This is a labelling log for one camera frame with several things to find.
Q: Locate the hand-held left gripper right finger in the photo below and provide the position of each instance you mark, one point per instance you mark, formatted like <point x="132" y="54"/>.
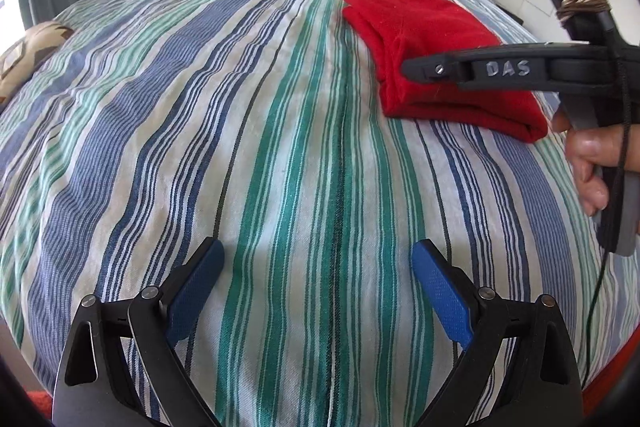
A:
<point x="442" y="292"/>

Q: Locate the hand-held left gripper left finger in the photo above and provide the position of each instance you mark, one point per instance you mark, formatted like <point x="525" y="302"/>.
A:
<point x="195" y="292"/>

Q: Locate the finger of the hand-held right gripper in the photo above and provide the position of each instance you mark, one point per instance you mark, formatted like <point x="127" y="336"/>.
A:
<point x="500" y="69"/>

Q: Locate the red sweater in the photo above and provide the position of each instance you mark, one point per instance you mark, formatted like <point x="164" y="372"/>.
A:
<point x="430" y="27"/>

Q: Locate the person's right hand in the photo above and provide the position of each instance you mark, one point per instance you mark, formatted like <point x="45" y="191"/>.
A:
<point x="590" y="147"/>

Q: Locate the striped bed sheet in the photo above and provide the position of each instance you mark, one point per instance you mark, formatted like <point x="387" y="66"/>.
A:
<point x="250" y="132"/>

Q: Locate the patterned beige pillow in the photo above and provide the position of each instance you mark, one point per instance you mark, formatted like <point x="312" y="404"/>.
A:
<point x="30" y="52"/>

